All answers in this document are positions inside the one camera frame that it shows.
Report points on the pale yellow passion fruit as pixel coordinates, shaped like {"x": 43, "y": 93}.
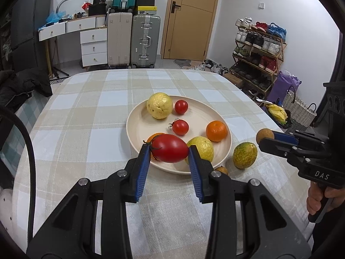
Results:
{"x": 159, "y": 105}

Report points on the white desk with drawers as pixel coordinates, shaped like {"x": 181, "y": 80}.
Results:
{"x": 91, "y": 40}

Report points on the yellow green passion fruit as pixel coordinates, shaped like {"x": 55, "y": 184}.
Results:
{"x": 202, "y": 147}

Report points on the woven basket bag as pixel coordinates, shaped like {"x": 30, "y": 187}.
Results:
{"x": 296, "y": 110}

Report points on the wooden shoe rack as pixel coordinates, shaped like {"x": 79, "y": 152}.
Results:
{"x": 280, "y": 56}

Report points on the purple bag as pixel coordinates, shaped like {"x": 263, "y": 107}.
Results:
{"x": 283, "y": 86}

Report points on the dark grey refrigerator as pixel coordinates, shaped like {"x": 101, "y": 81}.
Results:
{"x": 27, "y": 19}

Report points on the wooden door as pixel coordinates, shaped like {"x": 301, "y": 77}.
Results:
{"x": 188, "y": 19}

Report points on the black white sneaker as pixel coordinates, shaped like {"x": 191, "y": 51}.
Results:
{"x": 209, "y": 64}

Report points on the red packet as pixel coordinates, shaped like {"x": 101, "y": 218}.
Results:
{"x": 86, "y": 5}

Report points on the brown longan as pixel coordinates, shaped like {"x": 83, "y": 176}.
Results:
{"x": 262, "y": 136}
{"x": 221, "y": 170}

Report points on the cardboard box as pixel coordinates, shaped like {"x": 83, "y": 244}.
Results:
{"x": 234, "y": 79}

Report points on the door mat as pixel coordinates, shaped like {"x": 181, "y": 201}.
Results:
{"x": 186, "y": 64}

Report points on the cream round plate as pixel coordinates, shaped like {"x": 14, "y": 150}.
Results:
{"x": 199, "y": 118}

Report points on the black bag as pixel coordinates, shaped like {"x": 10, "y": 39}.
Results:
{"x": 98, "y": 4}

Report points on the silver suitcase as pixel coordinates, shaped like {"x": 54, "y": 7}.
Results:
{"x": 145, "y": 40}

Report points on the person's right hand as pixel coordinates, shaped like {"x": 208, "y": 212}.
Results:
{"x": 312, "y": 199}

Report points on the yellow bag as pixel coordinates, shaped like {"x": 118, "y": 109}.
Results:
{"x": 276, "y": 113}

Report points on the blue plastic bag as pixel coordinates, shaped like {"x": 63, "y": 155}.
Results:
{"x": 55, "y": 17}

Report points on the large red tomato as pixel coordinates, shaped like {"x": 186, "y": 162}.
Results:
{"x": 172, "y": 147}

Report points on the black jacket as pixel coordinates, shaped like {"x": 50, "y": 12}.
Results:
{"x": 21, "y": 86}

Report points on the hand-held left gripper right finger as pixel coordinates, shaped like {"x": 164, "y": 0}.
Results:
{"x": 195, "y": 172}

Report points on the teal checkered cloth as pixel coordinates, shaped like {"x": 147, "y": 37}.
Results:
{"x": 18, "y": 129}

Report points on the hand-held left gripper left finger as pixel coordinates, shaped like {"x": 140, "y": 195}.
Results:
{"x": 142, "y": 172}

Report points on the green orange passion fruit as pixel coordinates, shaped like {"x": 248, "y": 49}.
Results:
{"x": 244, "y": 155}

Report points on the yellow black box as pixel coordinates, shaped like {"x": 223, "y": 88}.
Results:
{"x": 147, "y": 10}

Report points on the beige suitcase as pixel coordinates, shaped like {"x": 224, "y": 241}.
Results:
{"x": 118, "y": 40}

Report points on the rows of shoes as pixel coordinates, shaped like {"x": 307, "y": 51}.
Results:
{"x": 256, "y": 43}

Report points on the large orange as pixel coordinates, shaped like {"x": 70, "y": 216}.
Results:
{"x": 157, "y": 135}

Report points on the small stemless tomato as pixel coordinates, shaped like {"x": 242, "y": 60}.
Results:
{"x": 181, "y": 106}

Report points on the small tomato with stem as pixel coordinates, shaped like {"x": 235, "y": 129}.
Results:
{"x": 180, "y": 127}

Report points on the small orange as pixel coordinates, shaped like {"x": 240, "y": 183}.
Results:
{"x": 216, "y": 131}

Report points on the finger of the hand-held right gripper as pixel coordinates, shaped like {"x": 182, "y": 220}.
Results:
{"x": 277, "y": 147}
{"x": 285, "y": 137}

